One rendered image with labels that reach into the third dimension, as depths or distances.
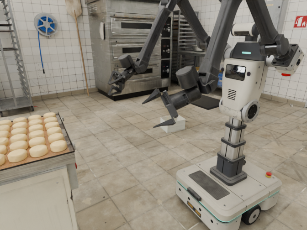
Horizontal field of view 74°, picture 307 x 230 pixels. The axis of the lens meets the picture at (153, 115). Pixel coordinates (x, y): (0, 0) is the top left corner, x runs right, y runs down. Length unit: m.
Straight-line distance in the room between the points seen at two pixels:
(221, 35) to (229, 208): 1.04
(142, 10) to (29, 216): 4.00
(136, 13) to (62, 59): 1.80
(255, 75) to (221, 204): 0.82
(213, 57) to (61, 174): 0.67
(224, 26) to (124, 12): 3.46
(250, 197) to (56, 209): 1.19
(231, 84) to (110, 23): 3.04
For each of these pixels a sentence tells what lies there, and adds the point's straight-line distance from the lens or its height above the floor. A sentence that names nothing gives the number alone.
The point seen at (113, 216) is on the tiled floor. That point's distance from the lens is 1.73.
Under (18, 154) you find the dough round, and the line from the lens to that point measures 0.75.
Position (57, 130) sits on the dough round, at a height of 0.92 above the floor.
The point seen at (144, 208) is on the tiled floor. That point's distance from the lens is 1.75.
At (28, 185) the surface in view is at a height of 0.81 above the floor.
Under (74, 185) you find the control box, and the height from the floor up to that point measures 0.72.
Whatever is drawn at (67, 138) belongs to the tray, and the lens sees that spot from 0.82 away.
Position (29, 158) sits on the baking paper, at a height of 0.90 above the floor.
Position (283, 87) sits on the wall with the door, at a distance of 4.81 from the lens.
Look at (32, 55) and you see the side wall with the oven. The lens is 4.73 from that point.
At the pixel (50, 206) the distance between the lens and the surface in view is 0.86.
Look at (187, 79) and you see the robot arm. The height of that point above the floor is 1.12.
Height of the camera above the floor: 1.26
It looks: 21 degrees down
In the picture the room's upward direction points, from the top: straight up
